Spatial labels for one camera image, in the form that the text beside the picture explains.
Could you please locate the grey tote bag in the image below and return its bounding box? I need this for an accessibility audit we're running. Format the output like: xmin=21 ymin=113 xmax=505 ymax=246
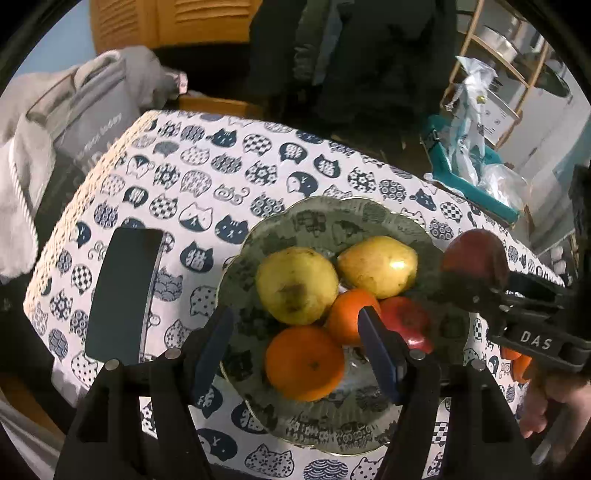
xmin=25 ymin=58 xmax=145 ymax=241

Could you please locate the white blue plastic packaging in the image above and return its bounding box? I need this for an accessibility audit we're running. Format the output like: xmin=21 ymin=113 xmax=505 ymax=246
xmin=445 ymin=55 xmax=503 ymax=182

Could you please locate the wooden chair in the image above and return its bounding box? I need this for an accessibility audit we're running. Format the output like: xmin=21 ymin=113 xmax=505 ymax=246
xmin=178 ymin=93 xmax=265 ymax=120

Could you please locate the cat print tablecloth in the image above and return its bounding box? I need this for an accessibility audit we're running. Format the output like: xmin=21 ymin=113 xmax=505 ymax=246
xmin=23 ymin=111 xmax=570 ymax=480

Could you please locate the white cardboard box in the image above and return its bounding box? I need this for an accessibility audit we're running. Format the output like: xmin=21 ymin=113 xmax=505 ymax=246
xmin=480 ymin=91 xmax=521 ymax=140

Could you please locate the red apple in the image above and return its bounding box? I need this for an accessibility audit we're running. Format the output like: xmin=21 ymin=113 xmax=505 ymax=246
xmin=379 ymin=296 xmax=435 ymax=354
xmin=441 ymin=229 xmax=510 ymax=292

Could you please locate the scalloped glass plate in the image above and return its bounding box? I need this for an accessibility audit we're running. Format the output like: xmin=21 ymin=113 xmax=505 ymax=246
xmin=218 ymin=196 xmax=474 ymax=457

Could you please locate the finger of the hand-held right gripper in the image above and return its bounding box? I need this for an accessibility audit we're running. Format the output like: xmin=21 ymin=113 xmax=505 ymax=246
xmin=507 ymin=270 xmax=568 ymax=306
xmin=441 ymin=276 xmax=515 ymax=330

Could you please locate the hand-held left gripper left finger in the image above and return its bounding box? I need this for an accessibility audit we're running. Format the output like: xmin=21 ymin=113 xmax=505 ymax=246
xmin=54 ymin=306 xmax=235 ymax=480

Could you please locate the grey cloth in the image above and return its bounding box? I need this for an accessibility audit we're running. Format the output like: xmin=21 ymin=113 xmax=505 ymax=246
xmin=78 ymin=45 xmax=185 ymax=112

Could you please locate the clear plastic bag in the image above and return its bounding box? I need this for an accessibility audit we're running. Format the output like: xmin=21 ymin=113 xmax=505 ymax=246
xmin=478 ymin=164 xmax=532 ymax=212

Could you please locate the white towel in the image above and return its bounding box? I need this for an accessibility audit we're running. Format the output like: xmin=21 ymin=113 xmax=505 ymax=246
xmin=0 ymin=67 xmax=79 ymax=284

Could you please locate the black smartphone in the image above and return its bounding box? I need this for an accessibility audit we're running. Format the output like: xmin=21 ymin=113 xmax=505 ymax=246
xmin=85 ymin=227 xmax=165 ymax=365

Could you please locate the wooden shelf rack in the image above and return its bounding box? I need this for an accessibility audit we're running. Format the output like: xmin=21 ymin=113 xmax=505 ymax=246
xmin=441 ymin=0 xmax=556 ymax=149

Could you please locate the metal pot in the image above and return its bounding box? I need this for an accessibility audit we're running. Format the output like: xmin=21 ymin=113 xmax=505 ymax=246
xmin=471 ymin=23 xmax=523 ymax=71

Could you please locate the dark jacket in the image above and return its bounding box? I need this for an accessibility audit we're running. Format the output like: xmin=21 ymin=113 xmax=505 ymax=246
xmin=249 ymin=0 xmax=459 ymax=136

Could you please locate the wooden louvered cabinet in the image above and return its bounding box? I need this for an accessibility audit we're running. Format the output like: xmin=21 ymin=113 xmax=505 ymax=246
xmin=90 ymin=0 xmax=265 ymax=52

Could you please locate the teal box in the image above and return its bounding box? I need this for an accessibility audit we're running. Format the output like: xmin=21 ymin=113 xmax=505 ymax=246
xmin=420 ymin=115 xmax=521 ymax=225

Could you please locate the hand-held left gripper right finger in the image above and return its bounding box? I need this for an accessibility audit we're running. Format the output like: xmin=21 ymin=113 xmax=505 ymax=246
xmin=357 ymin=307 xmax=536 ymax=480

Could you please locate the person's right hand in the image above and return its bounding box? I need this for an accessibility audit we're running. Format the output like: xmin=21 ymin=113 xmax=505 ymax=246
xmin=519 ymin=364 xmax=591 ymax=468

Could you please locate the orange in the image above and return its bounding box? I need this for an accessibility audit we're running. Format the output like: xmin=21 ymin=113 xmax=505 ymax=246
xmin=264 ymin=325 xmax=346 ymax=402
xmin=501 ymin=347 xmax=535 ymax=385
xmin=327 ymin=288 xmax=384 ymax=347

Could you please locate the yellow pear with brown bruise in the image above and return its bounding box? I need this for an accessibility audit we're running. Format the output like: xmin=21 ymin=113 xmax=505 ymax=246
xmin=255 ymin=247 xmax=340 ymax=326

